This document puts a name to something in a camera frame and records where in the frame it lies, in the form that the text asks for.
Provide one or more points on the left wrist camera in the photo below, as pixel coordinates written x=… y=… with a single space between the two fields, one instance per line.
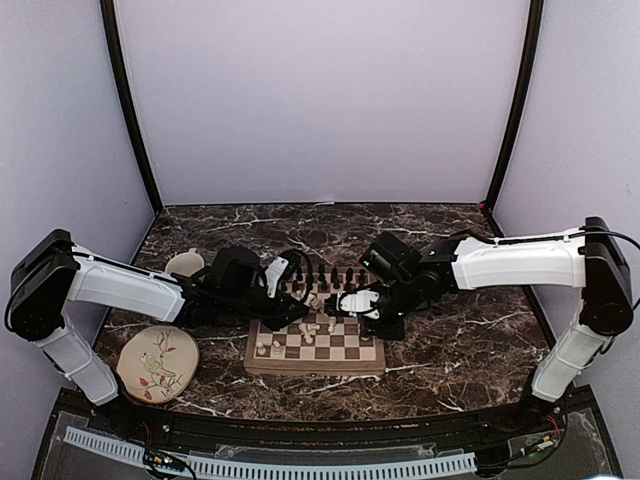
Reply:
x=275 y=273

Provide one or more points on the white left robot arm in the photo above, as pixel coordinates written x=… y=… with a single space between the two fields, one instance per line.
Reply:
x=51 y=283

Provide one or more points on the floral ceramic mug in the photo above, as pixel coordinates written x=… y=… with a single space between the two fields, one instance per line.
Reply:
x=186 y=263

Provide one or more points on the black frame post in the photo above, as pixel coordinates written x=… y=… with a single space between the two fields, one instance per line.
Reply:
x=525 y=71
x=126 y=100

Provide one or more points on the black front rail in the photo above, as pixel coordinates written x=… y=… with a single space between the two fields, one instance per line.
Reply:
x=199 y=429

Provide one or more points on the black chess rook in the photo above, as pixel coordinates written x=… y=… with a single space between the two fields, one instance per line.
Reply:
x=362 y=278

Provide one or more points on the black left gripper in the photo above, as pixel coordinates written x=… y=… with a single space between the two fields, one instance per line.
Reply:
x=281 y=314

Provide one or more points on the wooden chess board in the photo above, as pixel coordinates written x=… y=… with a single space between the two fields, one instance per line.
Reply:
x=317 y=343

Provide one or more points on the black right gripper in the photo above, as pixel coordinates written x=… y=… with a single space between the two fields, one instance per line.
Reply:
x=393 y=331

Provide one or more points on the left black frame post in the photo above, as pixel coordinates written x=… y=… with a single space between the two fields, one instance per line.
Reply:
x=126 y=100

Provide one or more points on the grey slotted cable duct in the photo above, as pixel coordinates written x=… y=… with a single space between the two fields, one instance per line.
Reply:
x=245 y=463

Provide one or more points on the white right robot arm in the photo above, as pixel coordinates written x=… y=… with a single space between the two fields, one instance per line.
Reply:
x=585 y=261

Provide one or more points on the right black frame post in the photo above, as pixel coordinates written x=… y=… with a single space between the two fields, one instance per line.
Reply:
x=525 y=71

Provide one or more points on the bird painted ceramic plate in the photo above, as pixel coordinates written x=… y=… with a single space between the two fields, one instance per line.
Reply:
x=158 y=364

